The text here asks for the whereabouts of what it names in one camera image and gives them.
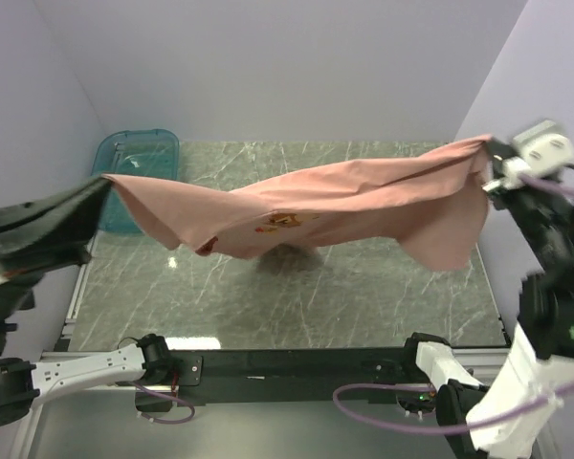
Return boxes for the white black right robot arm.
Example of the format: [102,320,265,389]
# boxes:
[400,133,574,458]

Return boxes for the teal transparent plastic bin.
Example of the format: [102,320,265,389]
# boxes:
[92,129,180,234]

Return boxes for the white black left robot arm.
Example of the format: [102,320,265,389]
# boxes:
[0,177,174,426]

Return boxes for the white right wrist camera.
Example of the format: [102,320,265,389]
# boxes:
[511,120,574,177]

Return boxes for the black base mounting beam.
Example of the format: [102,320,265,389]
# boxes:
[114,347,458,413]

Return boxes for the aluminium frame rail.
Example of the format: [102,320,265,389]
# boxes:
[9,347,522,459]

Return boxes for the pink t shirt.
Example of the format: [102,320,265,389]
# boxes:
[111,136,489,272]

